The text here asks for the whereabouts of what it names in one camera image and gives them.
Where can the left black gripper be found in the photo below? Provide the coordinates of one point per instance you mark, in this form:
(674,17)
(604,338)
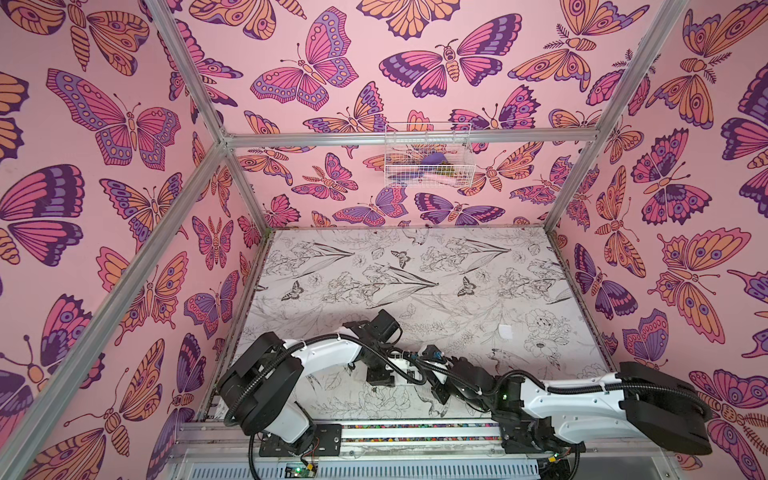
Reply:
(379,379)

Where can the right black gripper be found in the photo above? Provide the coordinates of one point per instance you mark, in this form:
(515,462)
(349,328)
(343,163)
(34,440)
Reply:
(437,387)

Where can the white battery cover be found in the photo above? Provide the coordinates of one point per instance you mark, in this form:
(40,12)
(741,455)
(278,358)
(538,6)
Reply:
(505,332)

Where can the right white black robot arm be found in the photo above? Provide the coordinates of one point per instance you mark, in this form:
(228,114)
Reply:
(538,416)

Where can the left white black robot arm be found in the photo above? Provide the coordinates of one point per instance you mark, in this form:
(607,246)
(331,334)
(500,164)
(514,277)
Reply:
(258,387)

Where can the small green circuit board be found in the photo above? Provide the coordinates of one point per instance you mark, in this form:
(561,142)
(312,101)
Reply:
(300,471)

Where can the purple item in basket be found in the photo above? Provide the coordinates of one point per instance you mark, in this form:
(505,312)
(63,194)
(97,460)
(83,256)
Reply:
(433,160)

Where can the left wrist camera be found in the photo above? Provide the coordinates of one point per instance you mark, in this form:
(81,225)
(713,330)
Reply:
(408,364)

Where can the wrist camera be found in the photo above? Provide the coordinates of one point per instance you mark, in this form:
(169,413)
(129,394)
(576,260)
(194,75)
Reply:
(408,364)
(433,354)

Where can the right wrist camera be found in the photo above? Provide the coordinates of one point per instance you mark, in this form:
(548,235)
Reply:
(433,354)

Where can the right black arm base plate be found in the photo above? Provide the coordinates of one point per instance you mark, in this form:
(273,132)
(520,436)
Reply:
(536,436)

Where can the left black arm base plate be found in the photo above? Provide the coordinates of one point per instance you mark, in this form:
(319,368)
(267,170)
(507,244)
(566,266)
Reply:
(320,440)

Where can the white wire basket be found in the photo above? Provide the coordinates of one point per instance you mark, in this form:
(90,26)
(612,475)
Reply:
(404,150)

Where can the aluminium front rail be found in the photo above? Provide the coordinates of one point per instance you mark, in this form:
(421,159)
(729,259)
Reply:
(399,449)

